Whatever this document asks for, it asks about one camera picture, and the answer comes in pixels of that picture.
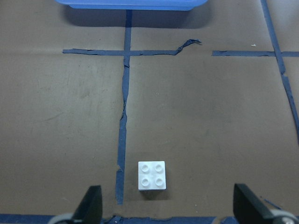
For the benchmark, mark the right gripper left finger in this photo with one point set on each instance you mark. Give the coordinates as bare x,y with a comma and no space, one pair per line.
90,208

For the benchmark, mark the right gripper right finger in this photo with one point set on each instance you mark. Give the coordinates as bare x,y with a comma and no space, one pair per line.
247,208

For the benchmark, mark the white block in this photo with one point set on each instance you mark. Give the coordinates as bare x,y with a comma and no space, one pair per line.
151,175

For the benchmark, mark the blue plastic tray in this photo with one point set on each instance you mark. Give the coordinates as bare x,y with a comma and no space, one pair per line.
166,5

